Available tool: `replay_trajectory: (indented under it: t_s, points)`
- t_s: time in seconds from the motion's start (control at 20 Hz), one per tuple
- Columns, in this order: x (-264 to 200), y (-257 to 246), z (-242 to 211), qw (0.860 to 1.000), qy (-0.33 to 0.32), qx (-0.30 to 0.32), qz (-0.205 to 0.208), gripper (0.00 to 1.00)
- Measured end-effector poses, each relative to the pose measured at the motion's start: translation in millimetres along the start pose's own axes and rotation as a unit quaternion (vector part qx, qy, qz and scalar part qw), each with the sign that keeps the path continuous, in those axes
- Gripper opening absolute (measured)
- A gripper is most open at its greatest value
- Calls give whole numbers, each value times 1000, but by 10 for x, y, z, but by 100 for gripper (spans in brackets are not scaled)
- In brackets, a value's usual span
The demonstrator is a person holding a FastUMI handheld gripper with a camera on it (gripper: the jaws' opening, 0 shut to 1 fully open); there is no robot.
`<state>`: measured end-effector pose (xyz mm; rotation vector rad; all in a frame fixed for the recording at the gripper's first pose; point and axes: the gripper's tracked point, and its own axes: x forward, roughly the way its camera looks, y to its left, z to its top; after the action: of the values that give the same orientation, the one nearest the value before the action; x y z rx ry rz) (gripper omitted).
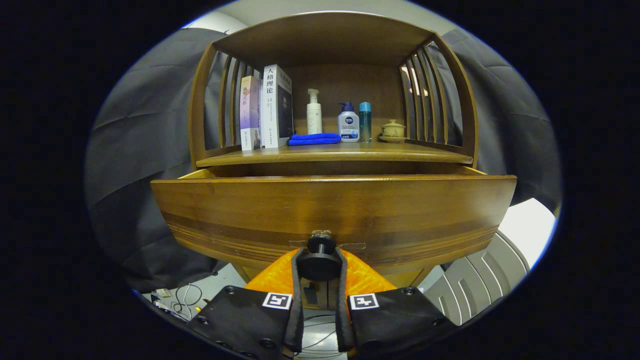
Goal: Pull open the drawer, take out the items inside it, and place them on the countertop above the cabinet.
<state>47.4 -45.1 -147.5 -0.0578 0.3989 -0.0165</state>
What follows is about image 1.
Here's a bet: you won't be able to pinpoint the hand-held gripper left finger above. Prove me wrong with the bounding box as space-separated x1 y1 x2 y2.
187 247 307 360

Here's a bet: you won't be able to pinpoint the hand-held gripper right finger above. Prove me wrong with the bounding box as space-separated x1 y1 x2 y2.
334 247 458 353

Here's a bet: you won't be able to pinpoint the black round drawer knob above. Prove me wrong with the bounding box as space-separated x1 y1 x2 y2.
297 231 344 282

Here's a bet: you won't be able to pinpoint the brown wooden drawer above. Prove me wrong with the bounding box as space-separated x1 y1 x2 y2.
150 166 518 290

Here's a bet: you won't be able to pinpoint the wooden countertop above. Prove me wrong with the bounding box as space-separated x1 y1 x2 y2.
196 141 474 168

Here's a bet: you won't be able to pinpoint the brown wooden cabinet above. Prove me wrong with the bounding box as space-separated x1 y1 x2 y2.
187 11 480 311

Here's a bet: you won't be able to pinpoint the blue folded cloth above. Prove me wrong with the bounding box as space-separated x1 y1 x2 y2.
288 132 342 147

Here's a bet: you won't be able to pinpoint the white bottle blue cap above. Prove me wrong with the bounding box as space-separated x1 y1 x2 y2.
337 101 360 143

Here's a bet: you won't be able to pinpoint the yellow lidded teacup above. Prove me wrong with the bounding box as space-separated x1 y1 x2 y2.
378 119 408 144

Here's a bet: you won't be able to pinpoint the teal slim bottle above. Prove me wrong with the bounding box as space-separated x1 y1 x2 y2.
359 102 373 143

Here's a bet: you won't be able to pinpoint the white and grey furniture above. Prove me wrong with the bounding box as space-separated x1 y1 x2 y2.
417 197 557 326

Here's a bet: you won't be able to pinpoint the white pump bottle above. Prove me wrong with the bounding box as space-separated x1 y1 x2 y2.
306 88 323 135

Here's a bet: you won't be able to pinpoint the thin white book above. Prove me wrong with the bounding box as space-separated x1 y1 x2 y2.
258 80 265 149

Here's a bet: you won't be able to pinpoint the thick white book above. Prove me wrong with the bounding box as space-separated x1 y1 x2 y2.
261 64 294 149

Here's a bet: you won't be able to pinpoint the purple book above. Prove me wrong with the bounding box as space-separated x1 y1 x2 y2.
240 75 262 152

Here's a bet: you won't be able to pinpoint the black floor cables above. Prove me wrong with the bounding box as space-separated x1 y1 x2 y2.
150 282 206 321

